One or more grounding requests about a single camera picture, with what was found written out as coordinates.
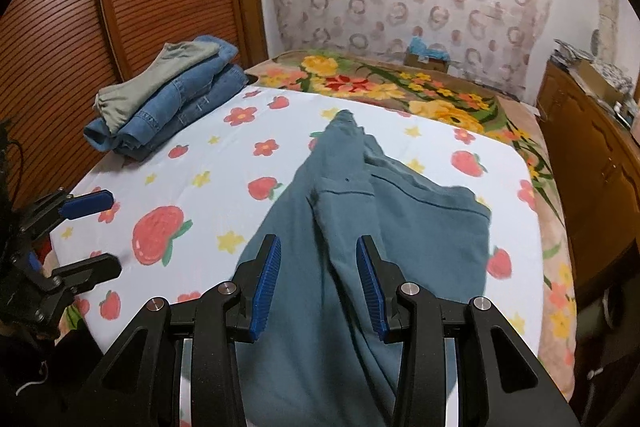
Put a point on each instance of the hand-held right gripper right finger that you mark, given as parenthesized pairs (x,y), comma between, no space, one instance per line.
(370,292)

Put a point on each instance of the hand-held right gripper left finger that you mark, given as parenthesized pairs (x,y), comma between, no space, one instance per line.
(267,287)

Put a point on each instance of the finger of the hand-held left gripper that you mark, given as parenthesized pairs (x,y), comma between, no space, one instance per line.
(85,204)
(95,267)

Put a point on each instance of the teal pants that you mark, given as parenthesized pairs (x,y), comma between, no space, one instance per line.
(340,207)

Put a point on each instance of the person's left forearm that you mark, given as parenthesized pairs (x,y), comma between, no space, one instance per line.
(40,382)

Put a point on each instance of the white strawberry print sheet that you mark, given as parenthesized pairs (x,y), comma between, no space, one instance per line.
(200,147)

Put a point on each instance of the light blue folded jeans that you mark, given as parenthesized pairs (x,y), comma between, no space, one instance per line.
(175,107)

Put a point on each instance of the grey-green folded shorts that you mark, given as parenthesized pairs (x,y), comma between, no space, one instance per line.
(150,82)

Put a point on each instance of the dark blue folded jeans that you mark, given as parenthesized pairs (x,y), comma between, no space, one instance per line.
(215,97)

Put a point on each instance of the floral blanket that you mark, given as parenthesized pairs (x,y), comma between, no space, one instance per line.
(450,102)

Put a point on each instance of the small cardboard box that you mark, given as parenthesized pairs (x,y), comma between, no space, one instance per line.
(425,64)

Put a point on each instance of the blue plastic bag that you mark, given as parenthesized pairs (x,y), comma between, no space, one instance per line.
(425,49)

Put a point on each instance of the wooden cabinet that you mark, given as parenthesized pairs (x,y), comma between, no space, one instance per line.
(590,157)

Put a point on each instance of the open cardboard box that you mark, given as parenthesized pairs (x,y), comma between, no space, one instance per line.
(600,89)

